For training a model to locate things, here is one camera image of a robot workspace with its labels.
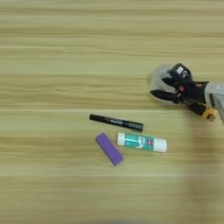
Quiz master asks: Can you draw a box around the black marker pen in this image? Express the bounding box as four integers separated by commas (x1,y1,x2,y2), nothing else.
88,113,144,133

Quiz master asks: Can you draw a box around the green white glue stick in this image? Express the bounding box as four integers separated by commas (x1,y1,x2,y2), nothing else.
116,131,169,154

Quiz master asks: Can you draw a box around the purple eraser block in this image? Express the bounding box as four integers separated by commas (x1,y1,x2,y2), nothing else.
94,132,125,167

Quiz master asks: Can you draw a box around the clear tape roll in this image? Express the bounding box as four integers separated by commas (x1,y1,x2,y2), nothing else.
148,64,178,95

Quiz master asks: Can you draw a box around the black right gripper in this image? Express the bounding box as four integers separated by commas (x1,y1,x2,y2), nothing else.
150,76,210,107

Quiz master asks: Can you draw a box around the yellow black tape measure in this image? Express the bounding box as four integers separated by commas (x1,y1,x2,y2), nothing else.
188,101,218,123

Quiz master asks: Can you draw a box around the small black box white label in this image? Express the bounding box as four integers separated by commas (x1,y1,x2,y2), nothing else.
168,62,193,84

